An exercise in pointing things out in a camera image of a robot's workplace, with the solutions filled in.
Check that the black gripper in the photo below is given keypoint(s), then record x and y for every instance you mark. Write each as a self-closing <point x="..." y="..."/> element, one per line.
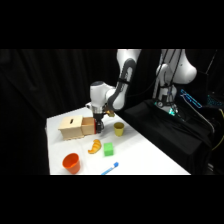
<point x="98" y="117"/>

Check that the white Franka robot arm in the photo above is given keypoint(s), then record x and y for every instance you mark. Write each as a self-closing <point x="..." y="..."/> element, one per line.
<point x="101" y="93"/>

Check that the blue lit frame device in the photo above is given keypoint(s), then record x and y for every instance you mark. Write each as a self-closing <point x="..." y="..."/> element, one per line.
<point x="190" y="98"/>

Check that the yellow cup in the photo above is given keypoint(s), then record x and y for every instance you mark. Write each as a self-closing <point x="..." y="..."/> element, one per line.
<point x="118" y="129"/>

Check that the blue and white marker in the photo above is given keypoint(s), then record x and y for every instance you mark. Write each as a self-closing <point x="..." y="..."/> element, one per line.
<point x="110" y="168"/>

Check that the toy croissant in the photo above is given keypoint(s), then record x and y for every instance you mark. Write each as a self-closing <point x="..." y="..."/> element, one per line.
<point x="95" y="147"/>

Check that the black covered robot stand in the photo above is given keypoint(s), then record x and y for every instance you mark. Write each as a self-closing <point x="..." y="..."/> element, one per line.
<point x="160" y="130"/>

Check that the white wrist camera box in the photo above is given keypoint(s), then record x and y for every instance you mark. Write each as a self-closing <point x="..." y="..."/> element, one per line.
<point x="88" y="106"/>

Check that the green block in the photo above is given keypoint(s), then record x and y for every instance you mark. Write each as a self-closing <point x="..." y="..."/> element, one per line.
<point x="108" y="149"/>

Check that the wooden drawer with red front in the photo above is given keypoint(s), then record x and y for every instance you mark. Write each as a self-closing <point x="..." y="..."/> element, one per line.
<point x="88" y="126"/>

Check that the small green light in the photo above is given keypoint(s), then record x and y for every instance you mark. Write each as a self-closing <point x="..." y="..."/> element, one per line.
<point x="172" y="111"/>

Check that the black curtain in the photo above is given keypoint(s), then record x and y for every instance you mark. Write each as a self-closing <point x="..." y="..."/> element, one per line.
<point x="40" y="86"/>

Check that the wooden box with slot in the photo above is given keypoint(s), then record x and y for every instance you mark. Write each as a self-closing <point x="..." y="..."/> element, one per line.
<point x="70" y="128"/>

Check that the orange cup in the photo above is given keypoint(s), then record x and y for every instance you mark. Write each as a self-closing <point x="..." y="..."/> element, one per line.
<point x="71" y="163"/>

